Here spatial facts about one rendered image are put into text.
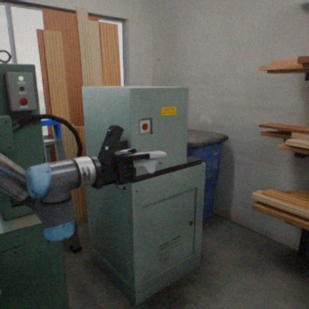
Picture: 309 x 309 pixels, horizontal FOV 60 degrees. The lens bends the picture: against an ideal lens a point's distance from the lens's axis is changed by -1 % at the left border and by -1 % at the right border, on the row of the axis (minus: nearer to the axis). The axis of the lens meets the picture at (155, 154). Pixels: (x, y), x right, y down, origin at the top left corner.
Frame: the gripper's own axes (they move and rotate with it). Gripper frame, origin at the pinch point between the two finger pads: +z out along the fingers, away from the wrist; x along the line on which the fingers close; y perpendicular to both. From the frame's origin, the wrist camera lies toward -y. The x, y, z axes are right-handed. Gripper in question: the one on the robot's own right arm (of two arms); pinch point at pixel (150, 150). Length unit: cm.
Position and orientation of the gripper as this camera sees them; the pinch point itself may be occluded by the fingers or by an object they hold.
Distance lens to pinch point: 81.3
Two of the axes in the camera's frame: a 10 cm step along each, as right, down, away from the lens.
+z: 7.8, -1.6, 6.1
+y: 0.8, 9.8, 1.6
